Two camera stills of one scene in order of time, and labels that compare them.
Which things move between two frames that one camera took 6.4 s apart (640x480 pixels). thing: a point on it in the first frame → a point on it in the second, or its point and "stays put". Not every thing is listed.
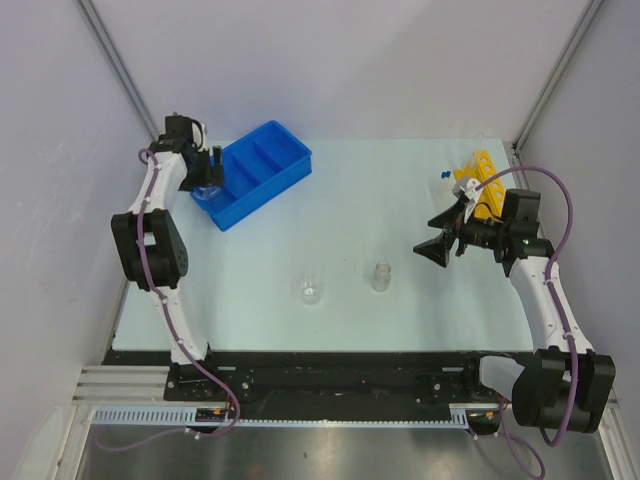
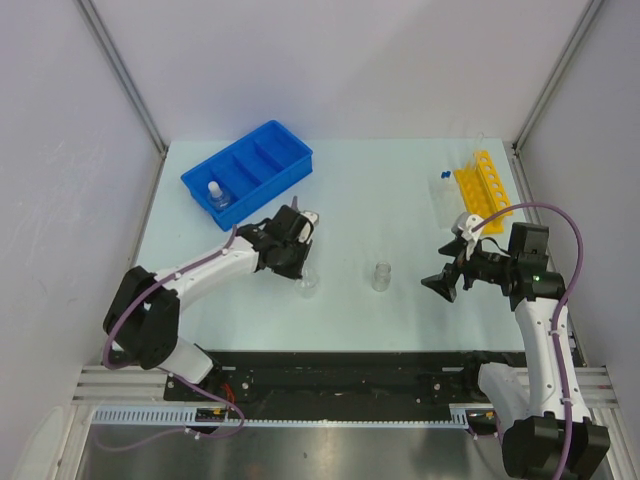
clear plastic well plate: (440, 192) stays put
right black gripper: (437, 249) → (444, 283)
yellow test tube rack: (490, 203) stays put
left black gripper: (213, 174) → (293, 270)
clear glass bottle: (381, 276) stays put
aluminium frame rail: (126, 386) stays put
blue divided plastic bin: (257, 168) stays put
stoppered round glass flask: (205, 192) → (217, 199)
